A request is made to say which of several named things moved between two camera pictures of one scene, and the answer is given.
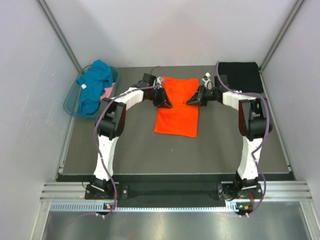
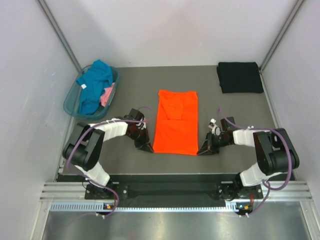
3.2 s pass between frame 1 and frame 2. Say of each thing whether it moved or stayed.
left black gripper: moved
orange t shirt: moved
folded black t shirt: stayed
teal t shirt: stayed
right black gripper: moved
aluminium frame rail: stayed
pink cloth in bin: stayed
